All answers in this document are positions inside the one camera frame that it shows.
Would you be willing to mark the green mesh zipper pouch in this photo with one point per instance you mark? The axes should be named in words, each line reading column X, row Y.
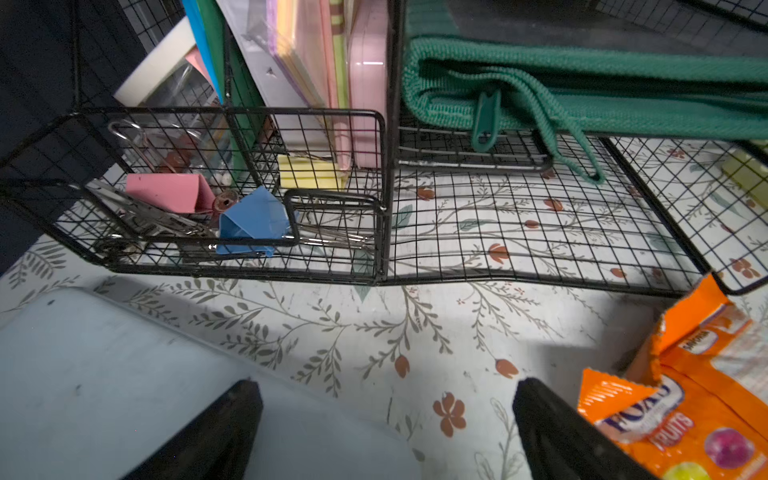
column 680, row 69

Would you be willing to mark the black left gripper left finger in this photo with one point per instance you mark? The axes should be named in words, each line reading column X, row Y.
column 216, row 444

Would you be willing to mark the light blue plastic case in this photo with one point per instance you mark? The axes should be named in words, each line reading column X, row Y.
column 90, row 389

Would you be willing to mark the orange Fox's fruits candy bag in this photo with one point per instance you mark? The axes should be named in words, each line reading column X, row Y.
column 693, row 402

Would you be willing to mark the blue binder clip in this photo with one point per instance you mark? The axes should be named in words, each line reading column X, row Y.
column 258, row 215

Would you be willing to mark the yellow sticky notes pad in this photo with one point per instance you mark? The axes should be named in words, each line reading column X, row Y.
column 310, row 173

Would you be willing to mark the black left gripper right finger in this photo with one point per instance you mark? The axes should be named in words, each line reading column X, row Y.
column 560, row 444

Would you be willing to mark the pink binder clip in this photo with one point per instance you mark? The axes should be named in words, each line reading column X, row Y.
column 173, row 192

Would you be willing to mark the black wire desk organizer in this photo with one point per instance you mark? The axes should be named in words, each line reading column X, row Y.
column 92, row 91

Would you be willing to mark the pink pencil case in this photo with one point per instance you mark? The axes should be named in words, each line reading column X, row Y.
column 368, row 79

